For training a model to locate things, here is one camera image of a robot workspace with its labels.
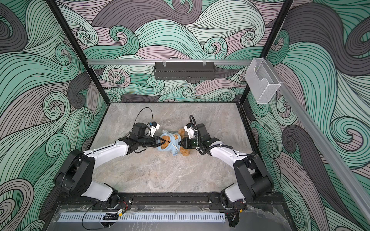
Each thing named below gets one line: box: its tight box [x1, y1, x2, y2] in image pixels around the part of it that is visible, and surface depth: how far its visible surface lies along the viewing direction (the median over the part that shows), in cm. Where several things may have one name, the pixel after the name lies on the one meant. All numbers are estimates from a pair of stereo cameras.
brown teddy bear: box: [160, 128, 191, 156], surface depth 85 cm
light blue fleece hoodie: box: [157, 129, 182, 156], surface depth 85 cm
